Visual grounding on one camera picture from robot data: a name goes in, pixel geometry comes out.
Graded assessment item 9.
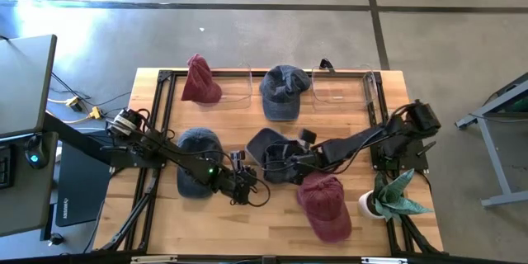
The black desk support bar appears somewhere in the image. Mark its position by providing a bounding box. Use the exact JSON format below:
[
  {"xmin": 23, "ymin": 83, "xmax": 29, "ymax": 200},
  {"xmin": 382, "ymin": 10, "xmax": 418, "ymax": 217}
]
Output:
[{"xmin": 42, "ymin": 112, "xmax": 125, "ymax": 169}]

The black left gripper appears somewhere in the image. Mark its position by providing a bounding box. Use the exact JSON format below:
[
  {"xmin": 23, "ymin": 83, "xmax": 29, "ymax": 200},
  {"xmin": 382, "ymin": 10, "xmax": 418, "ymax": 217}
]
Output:
[{"xmin": 214, "ymin": 150, "xmax": 261, "ymax": 207}]

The silver metal bracket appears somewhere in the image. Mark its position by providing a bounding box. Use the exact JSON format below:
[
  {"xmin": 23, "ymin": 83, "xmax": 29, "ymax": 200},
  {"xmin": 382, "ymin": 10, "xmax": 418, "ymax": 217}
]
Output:
[
  {"xmin": 130, "ymin": 255, "xmax": 179, "ymax": 264},
  {"xmin": 361, "ymin": 256, "xmax": 409, "ymax": 264}
]

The green plant in white pot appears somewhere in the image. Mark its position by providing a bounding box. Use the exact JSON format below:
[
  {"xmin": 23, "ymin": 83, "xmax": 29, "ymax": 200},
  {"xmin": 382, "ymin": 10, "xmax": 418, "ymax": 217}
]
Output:
[{"xmin": 356, "ymin": 167, "xmax": 434, "ymax": 223}]

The red baseball cap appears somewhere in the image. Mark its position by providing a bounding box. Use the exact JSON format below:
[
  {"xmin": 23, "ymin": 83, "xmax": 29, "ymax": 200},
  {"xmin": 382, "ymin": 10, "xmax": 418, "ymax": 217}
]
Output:
[
  {"xmin": 296, "ymin": 172, "xmax": 353, "ymax": 244},
  {"xmin": 181, "ymin": 53, "xmax": 224, "ymax": 105}
]

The grey metal table frame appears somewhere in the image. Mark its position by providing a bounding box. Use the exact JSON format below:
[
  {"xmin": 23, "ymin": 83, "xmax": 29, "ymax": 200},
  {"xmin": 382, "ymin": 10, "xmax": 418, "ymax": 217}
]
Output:
[{"xmin": 455, "ymin": 72, "xmax": 528, "ymax": 209}]

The grey computer monitor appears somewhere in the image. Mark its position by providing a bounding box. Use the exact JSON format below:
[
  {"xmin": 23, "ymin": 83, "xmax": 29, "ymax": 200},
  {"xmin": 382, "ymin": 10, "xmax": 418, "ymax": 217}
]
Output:
[{"xmin": 0, "ymin": 34, "xmax": 58, "ymax": 141}]

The black floor cable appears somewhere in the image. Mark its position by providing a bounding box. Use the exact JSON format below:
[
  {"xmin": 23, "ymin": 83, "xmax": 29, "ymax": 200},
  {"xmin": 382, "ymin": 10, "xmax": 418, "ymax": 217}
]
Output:
[{"xmin": 48, "ymin": 72, "xmax": 133, "ymax": 133}]

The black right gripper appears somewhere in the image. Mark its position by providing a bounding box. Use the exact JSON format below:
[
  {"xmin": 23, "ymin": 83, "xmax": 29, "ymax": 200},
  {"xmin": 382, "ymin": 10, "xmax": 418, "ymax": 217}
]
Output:
[{"xmin": 264, "ymin": 128, "xmax": 328, "ymax": 186}]

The dark closed laptop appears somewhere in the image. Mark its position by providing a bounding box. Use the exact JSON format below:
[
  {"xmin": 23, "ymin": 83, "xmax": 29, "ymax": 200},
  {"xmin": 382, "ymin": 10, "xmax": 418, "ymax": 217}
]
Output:
[{"xmin": 54, "ymin": 131, "xmax": 113, "ymax": 228}]

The dark navy baseball cap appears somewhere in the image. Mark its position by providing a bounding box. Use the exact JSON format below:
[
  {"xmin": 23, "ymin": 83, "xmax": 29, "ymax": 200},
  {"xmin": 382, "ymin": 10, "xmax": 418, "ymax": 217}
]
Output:
[{"xmin": 176, "ymin": 127, "xmax": 224, "ymax": 200}]

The black keyboard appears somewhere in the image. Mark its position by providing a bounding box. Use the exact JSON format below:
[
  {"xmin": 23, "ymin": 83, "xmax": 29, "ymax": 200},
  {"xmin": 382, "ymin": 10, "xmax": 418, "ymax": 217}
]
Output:
[{"xmin": 0, "ymin": 144, "xmax": 16, "ymax": 191}]

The clear plastic bin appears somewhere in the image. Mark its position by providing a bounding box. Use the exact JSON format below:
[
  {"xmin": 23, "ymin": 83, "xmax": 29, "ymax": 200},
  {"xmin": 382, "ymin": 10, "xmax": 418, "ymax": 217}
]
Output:
[
  {"xmin": 310, "ymin": 64, "xmax": 379, "ymax": 112},
  {"xmin": 186, "ymin": 64, "xmax": 254, "ymax": 111}
]

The blue denim baseball cap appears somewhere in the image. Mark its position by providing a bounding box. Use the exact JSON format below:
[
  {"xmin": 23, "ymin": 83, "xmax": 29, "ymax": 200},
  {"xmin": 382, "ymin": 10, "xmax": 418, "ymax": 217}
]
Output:
[
  {"xmin": 245, "ymin": 126, "xmax": 318, "ymax": 186},
  {"xmin": 258, "ymin": 64, "xmax": 312, "ymax": 123}
]

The black aluminium table frame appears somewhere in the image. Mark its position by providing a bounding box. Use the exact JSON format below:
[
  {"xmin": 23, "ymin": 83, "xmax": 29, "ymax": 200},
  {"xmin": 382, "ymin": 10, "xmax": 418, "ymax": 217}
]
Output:
[{"xmin": 98, "ymin": 68, "xmax": 445, "ymax": 257}]

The black computer mouse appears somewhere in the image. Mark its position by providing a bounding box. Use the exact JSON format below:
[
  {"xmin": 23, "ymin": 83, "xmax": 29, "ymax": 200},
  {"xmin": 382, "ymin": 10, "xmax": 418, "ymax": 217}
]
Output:
[{"xmin": 23, "ymin": 134, "xmax": 47, "ymax": 171}]

